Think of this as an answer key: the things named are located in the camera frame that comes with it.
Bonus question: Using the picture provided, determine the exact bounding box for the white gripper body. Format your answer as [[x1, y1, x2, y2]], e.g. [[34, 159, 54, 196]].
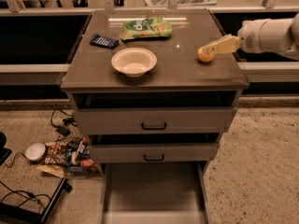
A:
[[237, 19, 267, 53]]

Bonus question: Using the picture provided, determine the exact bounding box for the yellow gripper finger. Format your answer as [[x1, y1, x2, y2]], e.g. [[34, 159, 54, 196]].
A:
[[202, 35, 240, 55]]

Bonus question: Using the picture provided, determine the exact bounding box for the orange fruit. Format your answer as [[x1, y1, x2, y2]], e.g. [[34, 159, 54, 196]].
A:
[[197, 48, 214, 63]]

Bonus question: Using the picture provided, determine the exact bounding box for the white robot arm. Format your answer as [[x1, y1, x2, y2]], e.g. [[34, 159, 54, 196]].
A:
[[197, 14, 299, 63]]

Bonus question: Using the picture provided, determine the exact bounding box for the top grey drawer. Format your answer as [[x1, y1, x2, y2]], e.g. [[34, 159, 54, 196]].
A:
[[74, 107, 236, 135]]

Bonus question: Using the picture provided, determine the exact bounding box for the grey drawer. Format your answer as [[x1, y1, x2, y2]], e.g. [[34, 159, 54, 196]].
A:
[[99, 162, 211, 224], [89, 143, 219, 163], [74, 107, 236, 135]]

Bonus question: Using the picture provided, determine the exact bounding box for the grey drawer cabinet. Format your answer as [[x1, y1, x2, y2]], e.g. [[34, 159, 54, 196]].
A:
[[59, 8, 250, 173]]

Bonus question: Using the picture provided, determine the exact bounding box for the bottom grey drawer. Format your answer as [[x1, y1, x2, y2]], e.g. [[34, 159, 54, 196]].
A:
[[99, 162, 211, 224]]

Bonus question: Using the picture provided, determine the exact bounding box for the middle grey drawer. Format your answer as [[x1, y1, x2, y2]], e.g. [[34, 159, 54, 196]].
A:
[[89, 143, 219, 163]]

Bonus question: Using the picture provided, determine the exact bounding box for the green chip bag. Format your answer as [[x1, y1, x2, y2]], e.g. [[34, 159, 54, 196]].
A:
[[121, 17, 172, 41]]

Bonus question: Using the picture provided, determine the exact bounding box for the blue snack packet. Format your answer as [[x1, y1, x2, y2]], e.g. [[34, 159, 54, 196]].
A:
[[90, 34, 119, 49]]

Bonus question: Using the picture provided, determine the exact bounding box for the black metal stand base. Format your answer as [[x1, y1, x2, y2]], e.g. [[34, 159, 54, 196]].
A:
[[0, 178, 72, 224]]

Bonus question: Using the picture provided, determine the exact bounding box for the black power adapter cable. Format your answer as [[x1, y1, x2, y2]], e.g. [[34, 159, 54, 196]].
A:
[[50, 108, 78, 137]]

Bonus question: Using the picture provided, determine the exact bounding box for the wire basket of snacks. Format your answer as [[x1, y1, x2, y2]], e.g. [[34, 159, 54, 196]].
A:
[[37, 134, 100, 178]]

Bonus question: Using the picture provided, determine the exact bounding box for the black floor cable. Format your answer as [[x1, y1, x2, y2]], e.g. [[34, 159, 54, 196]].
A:
[[0, 179, 52, 213]]

